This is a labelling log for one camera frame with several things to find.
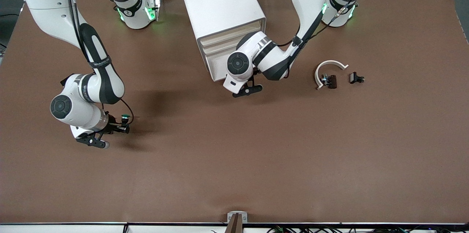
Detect green mushroom push button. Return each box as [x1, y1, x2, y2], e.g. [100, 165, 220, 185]
[120, 114, 132, 133]

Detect white table edge rail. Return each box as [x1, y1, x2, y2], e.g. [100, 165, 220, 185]
[0, 222, 469, 233]

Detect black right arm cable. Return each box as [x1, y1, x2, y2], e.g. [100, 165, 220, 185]
[64, 0, 135, 125]

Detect tangled black floor cables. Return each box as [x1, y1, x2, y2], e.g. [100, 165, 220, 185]
[266, 226, 469, 233]

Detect grey metal edge bracket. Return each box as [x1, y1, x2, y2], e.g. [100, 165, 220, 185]
[227, 211, 248, 223]

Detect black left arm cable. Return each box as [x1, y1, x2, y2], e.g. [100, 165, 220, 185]
[277, 0, 378, 48]

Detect white drawer beige interior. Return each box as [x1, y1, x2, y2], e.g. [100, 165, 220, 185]
[205, 52, 239, 82]
[199, 21, 263, 48]
[201, 34, 244, 57]

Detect brown table cover sheet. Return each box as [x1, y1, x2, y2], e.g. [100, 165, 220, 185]
[0, 0, 469, 225]

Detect small dark brown clamp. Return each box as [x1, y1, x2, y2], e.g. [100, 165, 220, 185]
[321, 74, 337, 89]

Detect white drawer cabinet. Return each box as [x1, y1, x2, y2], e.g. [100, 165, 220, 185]
[177, 0, 267, 82]

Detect brown wooden post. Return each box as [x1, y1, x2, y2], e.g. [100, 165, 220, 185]
[225, 214, 245, 233]

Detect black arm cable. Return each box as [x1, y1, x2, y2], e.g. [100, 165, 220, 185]
[277, 0, 378, 48]
[64, 0, 135, 125]

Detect white curved plastic bracket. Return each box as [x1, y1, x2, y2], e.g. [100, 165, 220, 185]
[314, 60, 349, 90]

